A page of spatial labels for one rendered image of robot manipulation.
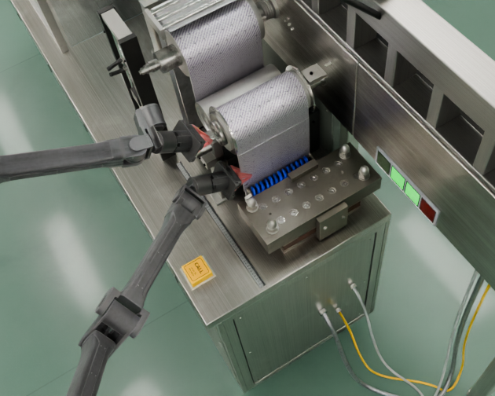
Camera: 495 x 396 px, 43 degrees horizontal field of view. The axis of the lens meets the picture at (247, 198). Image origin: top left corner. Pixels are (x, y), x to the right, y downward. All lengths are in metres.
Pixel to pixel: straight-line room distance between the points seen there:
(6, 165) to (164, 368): 1.48
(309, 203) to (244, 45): 0.49
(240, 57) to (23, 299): 1.73
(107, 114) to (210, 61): 0.65
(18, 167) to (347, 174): 0.93
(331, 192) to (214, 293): 0.46
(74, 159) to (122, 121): 0.77
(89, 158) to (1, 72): 2.54
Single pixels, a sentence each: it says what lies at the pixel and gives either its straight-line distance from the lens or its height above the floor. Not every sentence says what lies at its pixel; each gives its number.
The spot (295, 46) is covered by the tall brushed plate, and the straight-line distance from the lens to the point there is 1.90.
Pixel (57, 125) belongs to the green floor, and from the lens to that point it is 3.63.
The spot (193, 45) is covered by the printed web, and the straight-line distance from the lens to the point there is 1.76.
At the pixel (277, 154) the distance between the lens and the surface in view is 1.84.
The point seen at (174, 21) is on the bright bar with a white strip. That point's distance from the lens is 1.75.
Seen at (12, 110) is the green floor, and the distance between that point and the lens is 3.81.
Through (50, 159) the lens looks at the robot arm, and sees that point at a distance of 1.55.
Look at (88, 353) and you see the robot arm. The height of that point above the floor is 1.32.
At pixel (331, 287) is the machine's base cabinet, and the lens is 2.17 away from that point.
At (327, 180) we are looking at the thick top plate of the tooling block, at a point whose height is 1.03.
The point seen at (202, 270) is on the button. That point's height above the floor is 0.92.
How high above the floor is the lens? 2.60
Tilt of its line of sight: 58 degrees down
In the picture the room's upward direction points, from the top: 11 degrees counter-clockwise
